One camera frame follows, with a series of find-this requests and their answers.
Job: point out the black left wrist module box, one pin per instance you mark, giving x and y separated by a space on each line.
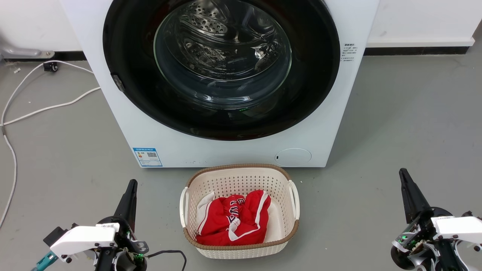
55 234

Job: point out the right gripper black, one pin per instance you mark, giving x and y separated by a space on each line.
423 229

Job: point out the small black caster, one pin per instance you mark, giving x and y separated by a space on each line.
50 66

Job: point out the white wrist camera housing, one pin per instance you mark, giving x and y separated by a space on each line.
459 227
84 238

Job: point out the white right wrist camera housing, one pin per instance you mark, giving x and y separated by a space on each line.
459 227

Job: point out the black round glass washer door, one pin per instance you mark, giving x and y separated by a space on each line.
316 75

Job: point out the grey metal floor bracket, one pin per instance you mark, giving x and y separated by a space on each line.
19 51

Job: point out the blue energy label sticker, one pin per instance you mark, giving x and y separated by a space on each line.
147 157

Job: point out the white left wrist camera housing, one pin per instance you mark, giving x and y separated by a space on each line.
84 238

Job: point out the round white filter cover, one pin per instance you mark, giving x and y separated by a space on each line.
293 157

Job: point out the cream perforated laundry basket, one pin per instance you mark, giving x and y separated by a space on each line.
241 177

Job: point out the white front-load washing machine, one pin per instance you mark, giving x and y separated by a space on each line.
233 152

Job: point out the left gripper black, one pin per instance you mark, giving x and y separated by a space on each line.
128 241

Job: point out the red sports garment white trim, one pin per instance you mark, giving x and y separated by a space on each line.
222 226

